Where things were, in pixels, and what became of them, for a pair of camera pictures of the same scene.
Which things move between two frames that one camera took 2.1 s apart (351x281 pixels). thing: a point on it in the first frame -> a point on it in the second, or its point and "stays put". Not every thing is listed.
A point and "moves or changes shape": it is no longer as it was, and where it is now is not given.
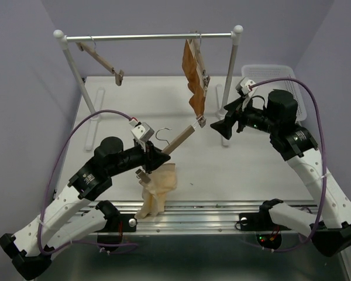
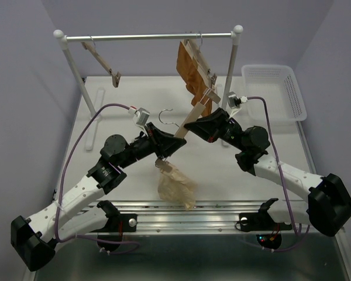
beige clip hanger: (176, 141) moves or changes shape
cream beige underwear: (163, 180) -> (176, 187)
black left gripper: (153, 157) -> (162, 143)
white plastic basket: (254, 74) stays put
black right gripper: (234, 107) -> (211, 126)
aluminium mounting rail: (241, 218) stays put
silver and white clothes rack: (94, 110) stays put
